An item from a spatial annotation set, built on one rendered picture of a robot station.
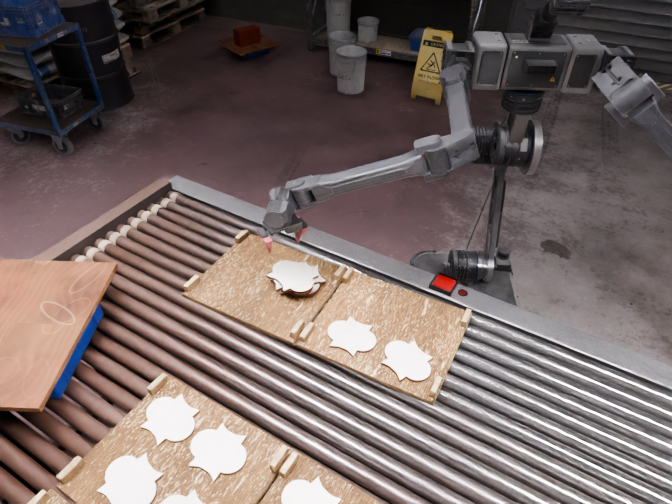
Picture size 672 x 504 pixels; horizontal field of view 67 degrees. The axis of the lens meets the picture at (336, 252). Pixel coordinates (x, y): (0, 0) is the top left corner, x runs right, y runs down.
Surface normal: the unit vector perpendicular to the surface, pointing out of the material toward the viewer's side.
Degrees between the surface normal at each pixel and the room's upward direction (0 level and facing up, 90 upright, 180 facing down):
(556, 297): 0
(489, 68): 90
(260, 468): 0
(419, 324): 0
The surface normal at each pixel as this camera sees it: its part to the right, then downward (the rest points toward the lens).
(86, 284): 0.00, -0.75
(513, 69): -0.07, 0.66
